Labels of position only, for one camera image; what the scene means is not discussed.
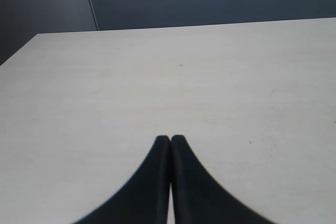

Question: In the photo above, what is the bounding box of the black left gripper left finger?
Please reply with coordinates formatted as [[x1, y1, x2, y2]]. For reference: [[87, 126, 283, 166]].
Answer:
[[77, 135, 170, 223]]

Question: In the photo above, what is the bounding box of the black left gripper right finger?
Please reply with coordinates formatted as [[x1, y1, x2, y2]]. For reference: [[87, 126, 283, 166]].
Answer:
[[171, 135, 272, 223]]

